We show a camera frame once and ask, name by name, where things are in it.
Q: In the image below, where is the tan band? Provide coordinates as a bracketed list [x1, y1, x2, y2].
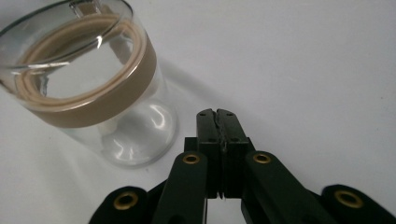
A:
[0, 12, 158, 129]

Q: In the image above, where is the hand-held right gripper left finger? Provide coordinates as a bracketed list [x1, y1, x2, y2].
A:
[183, 107, 224, 200]

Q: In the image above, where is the clear glass cup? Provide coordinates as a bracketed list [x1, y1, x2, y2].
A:
[0, 0, 179, 169]

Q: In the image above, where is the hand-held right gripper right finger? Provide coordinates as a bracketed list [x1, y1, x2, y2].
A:
[216, 107, 256, 200]

